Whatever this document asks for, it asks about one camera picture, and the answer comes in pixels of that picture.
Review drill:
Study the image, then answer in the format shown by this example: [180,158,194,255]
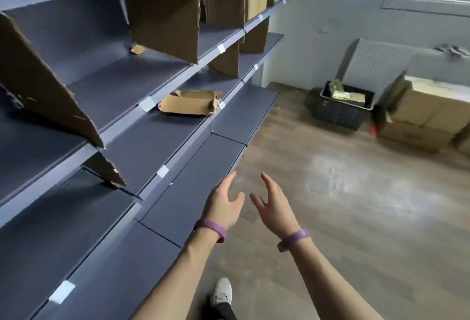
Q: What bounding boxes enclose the person's right hand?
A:
[249,172,303,240]

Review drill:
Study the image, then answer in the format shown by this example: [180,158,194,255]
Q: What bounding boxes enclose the person's left hand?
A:
[200,171,246,232]

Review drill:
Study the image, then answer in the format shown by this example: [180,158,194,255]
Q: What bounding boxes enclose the grey metal shelving unit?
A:
[0,0,293,320]

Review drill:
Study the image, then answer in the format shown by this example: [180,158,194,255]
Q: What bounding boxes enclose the pile of cardboard boxes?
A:
[373,73,470,155]

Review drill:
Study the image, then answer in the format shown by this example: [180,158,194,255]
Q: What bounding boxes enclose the plain brown cardboard parcel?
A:
[245,0,269,21]

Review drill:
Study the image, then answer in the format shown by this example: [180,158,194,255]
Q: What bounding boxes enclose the person's left forearm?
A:
[130,229,221,320]

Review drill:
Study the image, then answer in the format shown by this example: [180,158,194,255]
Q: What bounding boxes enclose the person's right forearm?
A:
[286,242,384,320]

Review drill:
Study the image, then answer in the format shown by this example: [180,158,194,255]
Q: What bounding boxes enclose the purple wristband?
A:
[193,219,227,244]
[276,229,311,253]

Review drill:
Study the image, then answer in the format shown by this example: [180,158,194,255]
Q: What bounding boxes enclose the white sneaker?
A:
[211,277,234,309]

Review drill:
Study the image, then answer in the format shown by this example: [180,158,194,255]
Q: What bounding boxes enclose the black trousers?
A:
[216,301,239,320]

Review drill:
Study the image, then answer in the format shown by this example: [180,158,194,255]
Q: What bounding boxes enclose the black plastic crate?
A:
[312,80,376,132]

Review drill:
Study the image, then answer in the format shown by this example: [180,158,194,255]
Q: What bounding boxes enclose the white radiator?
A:
[343,38,470,96]

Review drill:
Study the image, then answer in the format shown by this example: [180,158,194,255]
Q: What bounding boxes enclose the white paper wall note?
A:
[319,18,340,34]

